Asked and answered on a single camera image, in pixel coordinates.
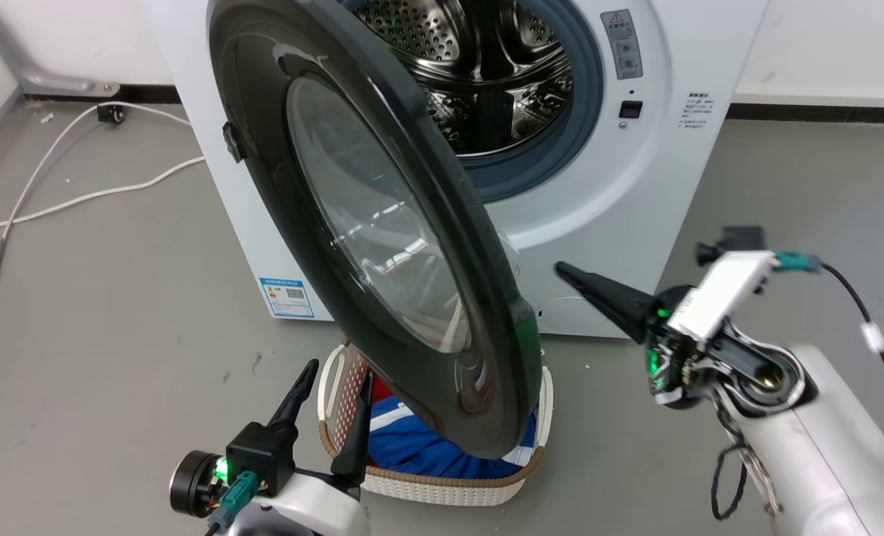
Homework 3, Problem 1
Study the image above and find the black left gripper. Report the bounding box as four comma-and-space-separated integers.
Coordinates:
170, 359, 375, 519

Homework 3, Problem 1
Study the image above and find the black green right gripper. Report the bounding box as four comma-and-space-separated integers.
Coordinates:
554, 261, 757, 412

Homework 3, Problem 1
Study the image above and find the black round glass washer door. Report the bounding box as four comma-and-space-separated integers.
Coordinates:
206, 0, 543, 460

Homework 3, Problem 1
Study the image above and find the white front-load washing machine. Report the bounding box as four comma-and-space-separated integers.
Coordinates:
144, 0, 770, 340

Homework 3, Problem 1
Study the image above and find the grey rubber door gasket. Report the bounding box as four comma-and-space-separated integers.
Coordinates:
338, 0, 606, 204

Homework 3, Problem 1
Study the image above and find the blue white striped garment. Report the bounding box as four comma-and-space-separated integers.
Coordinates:
368, 395, 539, 480

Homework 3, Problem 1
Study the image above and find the blue energy label sticker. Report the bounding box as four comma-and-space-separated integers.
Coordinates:
259, 277, 316, 319

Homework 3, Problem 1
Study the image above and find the white woven laundry basket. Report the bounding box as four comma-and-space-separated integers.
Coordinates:
317, 341, 555, 508

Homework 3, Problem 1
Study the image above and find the grey warning label sticker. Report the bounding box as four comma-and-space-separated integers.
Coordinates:
600, 9, 644, 81

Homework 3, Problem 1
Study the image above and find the stainless steel washer drum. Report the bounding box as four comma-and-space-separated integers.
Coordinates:
345, 0, 577, 157

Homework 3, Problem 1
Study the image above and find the teal connector black cable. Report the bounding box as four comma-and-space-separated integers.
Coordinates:
204, 470, 259, 536

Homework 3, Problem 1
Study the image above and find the thin black looped cable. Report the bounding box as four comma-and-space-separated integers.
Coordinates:
711, 409, 752, 522

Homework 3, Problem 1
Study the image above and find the black cable teal plug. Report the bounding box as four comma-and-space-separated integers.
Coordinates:
773, 251, 884, 438

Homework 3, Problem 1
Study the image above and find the white floor cable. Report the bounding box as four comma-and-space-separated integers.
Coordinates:
0, 155, 206, 240
0, 100, 192, 371

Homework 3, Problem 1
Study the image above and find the grey metal wall bracket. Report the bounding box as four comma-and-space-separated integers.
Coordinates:
0, 0, 121, 98

